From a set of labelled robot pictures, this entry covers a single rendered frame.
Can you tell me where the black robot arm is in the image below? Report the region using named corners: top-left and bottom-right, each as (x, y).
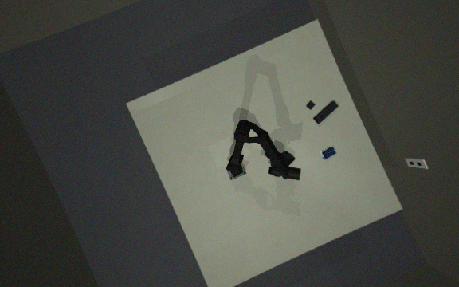
top-left (226, 120), bottom-right (301, 180)

